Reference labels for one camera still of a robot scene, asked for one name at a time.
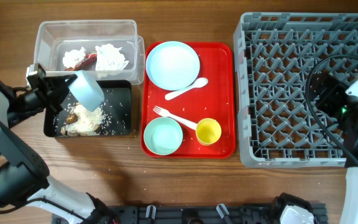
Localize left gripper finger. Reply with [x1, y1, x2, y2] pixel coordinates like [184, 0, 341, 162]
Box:
[50, 90, 70, 114]
[53, 73, 77, 93]

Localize grey dishwasher rack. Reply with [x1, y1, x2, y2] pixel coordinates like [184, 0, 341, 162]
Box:
[233, 12, 358, 169]

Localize mint green bowl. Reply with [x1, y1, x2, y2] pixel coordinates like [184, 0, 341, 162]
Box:
[143, 117, 183, 156]

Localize yellow plastic cup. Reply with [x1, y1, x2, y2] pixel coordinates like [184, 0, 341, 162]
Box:
[195, 118, 222, 146]

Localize small white napkin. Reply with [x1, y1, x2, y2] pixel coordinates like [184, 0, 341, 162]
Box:
[62, 47, 86, 68]

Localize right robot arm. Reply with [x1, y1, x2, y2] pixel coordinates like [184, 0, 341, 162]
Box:
[310, 74, 358, 223]

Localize red serving tray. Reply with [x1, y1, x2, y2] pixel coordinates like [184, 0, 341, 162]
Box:
[141, 42, 236, 159]

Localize white plastic spoon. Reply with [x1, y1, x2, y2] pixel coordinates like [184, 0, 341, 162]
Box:
[165, 78, 209, 101]

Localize black waste tray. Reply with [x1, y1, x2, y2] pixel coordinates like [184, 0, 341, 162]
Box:
[44, 80, 132, 138]

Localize light blue bowl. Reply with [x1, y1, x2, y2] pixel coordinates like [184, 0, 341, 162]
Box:
[68, 70, 104, 111]

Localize red snack wrapper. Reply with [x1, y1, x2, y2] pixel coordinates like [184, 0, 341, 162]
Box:
[65, 52, 97, 71]

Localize light blue plate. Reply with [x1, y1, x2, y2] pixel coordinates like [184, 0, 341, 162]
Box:
[145, 41, 201, 91]

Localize food leftovers with rice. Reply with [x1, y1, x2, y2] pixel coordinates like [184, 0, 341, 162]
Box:
[60, 103, 106, 137]

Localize white plastic fork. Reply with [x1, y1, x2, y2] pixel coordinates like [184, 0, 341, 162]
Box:
[153, 106, 197, 130]

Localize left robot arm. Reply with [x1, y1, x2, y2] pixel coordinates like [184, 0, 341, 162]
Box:
[0, 73, 119, 223]

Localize clear plastic bin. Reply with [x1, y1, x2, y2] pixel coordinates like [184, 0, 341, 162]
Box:
[34, 19, 145, 85]

